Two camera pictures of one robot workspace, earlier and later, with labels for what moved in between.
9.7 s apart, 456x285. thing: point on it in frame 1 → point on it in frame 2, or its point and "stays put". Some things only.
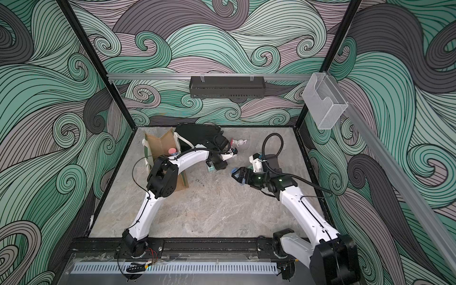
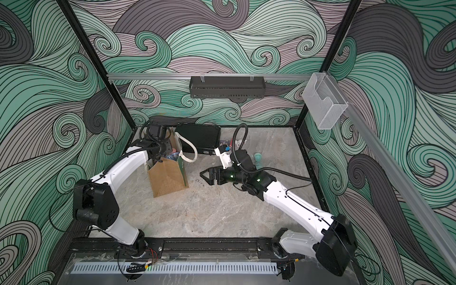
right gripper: (249, 178) → (222, 172)
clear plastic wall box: (324, 101) stays put
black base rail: (212, 247) stays put
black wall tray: (227, 88) stays put
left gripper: (222, 167) → (169, 150)
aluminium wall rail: (209, 76) stays put
